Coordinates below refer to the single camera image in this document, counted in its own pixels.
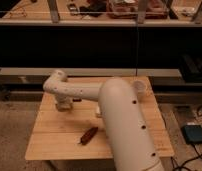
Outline black device on shelf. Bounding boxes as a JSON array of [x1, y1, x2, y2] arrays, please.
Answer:
[[67, 3, 79, 15]]

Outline white plastic cup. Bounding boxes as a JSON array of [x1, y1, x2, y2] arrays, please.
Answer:
[[132, 80, 147, 96]]

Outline black equipment at right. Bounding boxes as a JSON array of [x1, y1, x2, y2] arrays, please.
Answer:
[[179, 55, 202, 83]]

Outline black cable on floor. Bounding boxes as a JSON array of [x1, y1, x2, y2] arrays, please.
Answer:
[[170, 105, 202, 171]]

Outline small white block toy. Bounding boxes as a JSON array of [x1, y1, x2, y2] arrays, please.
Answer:
[[95, 106, 101, 118]]

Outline red brown sausage toy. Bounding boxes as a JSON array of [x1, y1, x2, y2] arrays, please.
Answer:
[[79, 127, 98, 145]]

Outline black foot pedal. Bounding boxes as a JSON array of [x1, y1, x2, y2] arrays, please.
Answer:
[[181, 125, 202, 144]]

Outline red tray on shelf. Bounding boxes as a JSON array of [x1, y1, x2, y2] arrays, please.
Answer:
[[107, 0, 168, 19]]

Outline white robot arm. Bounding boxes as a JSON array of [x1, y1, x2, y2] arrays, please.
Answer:
[[43, 70, 164, 171]]

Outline small dark brown box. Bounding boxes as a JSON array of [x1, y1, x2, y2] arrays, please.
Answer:
[[73, 98, 82, 102]]

